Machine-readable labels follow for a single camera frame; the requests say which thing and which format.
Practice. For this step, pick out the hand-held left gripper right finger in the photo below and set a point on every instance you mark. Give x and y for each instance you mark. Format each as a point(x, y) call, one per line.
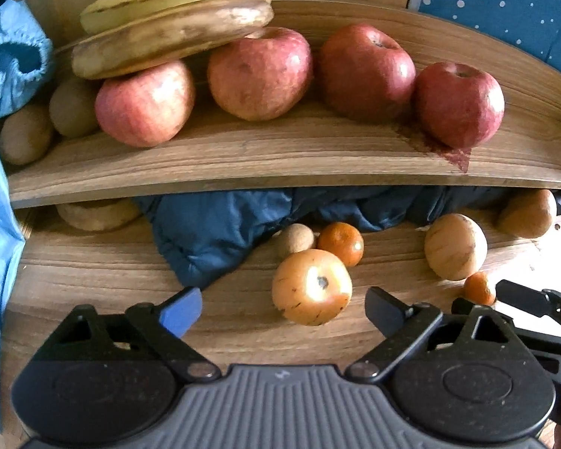
point(387, 311)

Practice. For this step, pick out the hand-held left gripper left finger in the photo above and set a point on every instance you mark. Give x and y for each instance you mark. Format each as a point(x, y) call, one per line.
point(182, 312)

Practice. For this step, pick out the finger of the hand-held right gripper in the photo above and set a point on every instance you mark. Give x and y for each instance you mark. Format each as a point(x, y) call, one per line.
point(547, 344)
point(523, 297)

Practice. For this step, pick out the speckled orange round fruit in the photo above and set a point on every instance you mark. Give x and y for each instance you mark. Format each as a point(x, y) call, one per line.
point(311, 287)

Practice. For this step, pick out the brown-yellow pear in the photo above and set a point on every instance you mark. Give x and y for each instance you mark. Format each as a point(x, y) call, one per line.
point(528, 214)

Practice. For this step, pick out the small orange mandarin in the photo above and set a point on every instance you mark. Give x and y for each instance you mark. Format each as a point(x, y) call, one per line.
point(479, 288)

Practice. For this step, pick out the pale striped round fruit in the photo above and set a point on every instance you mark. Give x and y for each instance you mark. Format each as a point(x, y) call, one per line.
point(456, 248)

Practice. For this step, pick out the dark blue cloth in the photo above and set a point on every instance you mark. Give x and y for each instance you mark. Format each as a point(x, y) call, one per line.
point(215, 234)

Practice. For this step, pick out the small tan round fruit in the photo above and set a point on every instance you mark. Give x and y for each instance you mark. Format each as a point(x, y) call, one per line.
point(295, 239)

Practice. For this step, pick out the tan round flat object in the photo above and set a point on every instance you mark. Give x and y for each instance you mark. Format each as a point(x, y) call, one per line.
point(98, 216)

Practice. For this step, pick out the curved wooden shelf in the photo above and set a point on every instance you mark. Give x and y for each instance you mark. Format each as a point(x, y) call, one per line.
point(285, 149)

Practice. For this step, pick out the dark red apple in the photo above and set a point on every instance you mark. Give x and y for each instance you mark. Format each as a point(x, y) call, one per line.
point(458, 105)
point(364, 75)

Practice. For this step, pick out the pink-red apple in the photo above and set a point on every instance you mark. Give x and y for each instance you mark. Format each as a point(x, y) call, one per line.
point(262, 75)
point(142, 105)

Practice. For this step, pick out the brown kiwi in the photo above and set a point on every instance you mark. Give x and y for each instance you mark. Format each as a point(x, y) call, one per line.
point(25, 135)
point(72, 110)

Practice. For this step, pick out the brown-spotted banana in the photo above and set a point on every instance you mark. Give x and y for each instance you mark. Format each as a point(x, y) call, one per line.
point(168, 37)

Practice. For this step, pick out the blue white-dotted fabric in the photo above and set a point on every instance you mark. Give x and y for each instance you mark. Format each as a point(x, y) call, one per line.
point(505, 4)

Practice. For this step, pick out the light blue plastic garment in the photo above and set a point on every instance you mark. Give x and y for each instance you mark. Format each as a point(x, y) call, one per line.
point(9, 56)

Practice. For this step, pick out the yellow banana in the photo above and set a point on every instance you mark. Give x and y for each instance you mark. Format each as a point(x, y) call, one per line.
point(168, 0)

